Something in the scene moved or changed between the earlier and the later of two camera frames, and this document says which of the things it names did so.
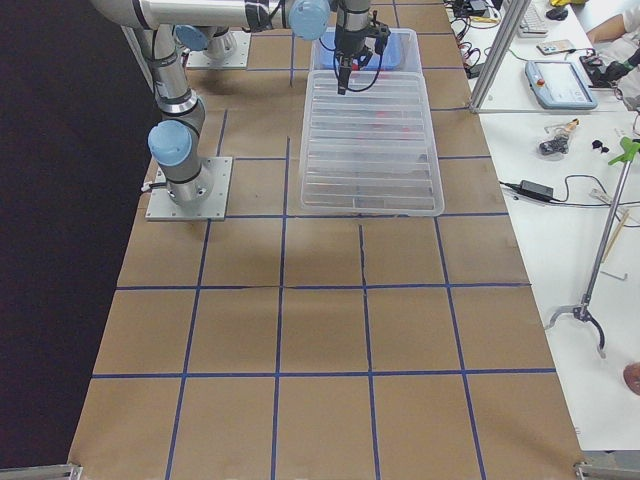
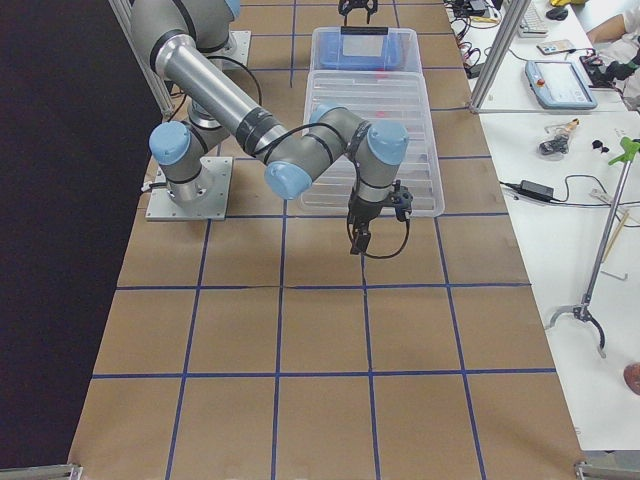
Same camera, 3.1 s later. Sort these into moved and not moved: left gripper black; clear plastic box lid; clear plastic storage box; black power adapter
Moved: left gripper black
Not moved: clear plastic box lid; black power adapter; clear plastic storage box
